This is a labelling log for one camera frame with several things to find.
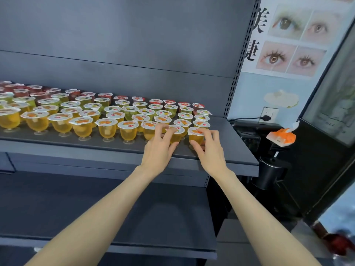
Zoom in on red object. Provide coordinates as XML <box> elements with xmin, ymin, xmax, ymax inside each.
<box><xmin>322</xmin><ymin>231</ymin><xmax>355</xmax><ymax>257</ymax></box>

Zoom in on black countertop appliance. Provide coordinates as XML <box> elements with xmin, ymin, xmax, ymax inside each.
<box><xmin>230</xmin><ymin>120</ymin><xmax>292</xmax><ymax>164</ymax></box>

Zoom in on grey shelf back panel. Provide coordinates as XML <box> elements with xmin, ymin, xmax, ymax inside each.
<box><xmin>0</xmin><ymin>0</ymin><xmax>260</xmax><ymax>118</ymax></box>

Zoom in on yellow jelly dessert cup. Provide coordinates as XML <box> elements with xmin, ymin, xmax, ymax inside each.
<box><xmin>168</xmin><ymin>125</ymin><xmax>186</xmax><ymax>144</ymax></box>
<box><xmin>187</xmin><ymin>127</ymin><xmax>206</xmax><ymax>150</ymax></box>

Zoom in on white wall socket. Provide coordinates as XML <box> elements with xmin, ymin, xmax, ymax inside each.
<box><xmin>260</xmin><ymin>107</ymin><xmax>279</xmax><ymax>123</ymax></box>

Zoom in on person's right hand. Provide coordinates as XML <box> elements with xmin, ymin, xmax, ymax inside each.
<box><xmin>189</xmin><ymin>127</ymin><xmax>231</xmax><ymax>179</ymax></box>

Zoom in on grey metal shelf board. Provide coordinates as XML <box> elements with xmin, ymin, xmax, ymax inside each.
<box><xmin>0</xmin><ymin>171</ymin><xmax>217</xmax><ymax>261</ymax></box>
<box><xmin>0</xmin><ymin>116</ymin><xmax>260</xmax><ymax>178</ymax></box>

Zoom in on person's left hand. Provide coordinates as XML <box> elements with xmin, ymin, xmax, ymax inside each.
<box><xmin>140</xmin><ymin>123</ymin><xmax>180</xmax><ymax>178</ymax></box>

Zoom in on black display cabinet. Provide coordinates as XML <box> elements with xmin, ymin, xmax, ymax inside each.
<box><xmin>277</xmin><ymin>22</ymin><xmax>355</xmax><ymax>226</ymax></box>

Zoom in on rows of assorted jelly cups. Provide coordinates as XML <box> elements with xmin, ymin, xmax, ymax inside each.
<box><xmin>0</xmin><ymin>80</ymin><xmax>213</xmax><ymax>145</ymax></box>

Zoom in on eye pictures poster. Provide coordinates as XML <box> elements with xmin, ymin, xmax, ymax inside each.
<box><xmin>241</xmin><ymin>0</ymin><xmax>355</xmax><ymax>81</ymax></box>

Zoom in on black cylindrical container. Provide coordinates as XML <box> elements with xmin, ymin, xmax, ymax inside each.
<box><xmin>250</xmin><ymin>156</ymin><xmax>292</xmax><ymax>192</ymax></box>

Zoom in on orange and white packet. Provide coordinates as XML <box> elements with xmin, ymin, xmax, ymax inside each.
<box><xmin>266</xmin><ymin>122</ymin><xmax>300</xmax><ymax>148</ymax></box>

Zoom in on perforated grey shelf upright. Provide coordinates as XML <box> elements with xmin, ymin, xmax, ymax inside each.
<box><xmin>223</xmin><ymin>0</ymin><xmax>263</xmax><ymax>119</ymax></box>

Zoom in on person's left forearm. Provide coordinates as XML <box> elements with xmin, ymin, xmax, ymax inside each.
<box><xmin>24</xmin><ymin>166</ymin><xmax>160</xmax><ymax>266</ymax></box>

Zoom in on black plug with cable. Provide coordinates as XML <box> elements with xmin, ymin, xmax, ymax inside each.
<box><xmin>229</xmin><ymin>115</ymin><xmax>272</xmax><ymax>122</ymax></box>

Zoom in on person's right forearm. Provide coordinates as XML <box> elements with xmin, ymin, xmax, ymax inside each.
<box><xmin>215</xmin><ymin>170</ymin><xmax>323</xmax><ymax>266</ymax></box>

